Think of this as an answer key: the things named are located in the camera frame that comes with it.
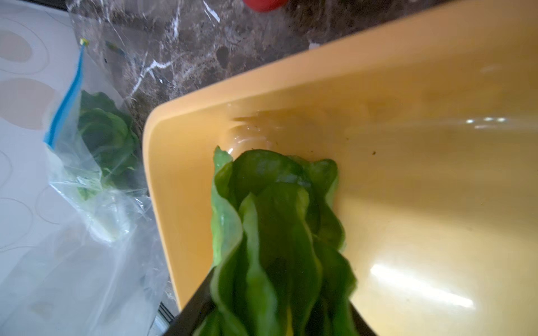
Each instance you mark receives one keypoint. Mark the red chrome toaster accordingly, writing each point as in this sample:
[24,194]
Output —
[264,6]

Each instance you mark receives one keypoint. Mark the clear zipper bag blue seal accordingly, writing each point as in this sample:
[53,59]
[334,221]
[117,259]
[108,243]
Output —
[108,213]

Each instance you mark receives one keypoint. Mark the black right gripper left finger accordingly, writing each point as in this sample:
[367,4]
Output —
[195,311]

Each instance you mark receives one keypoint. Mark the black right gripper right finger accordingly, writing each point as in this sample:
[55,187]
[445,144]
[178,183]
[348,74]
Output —
[361,326]

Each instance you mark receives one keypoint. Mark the yellow rectangular tray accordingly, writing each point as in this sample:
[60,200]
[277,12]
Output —
[432,121]

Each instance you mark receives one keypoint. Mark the chinese cabbage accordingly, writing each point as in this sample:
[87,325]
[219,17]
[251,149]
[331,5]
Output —
[108,134]
[278,266]

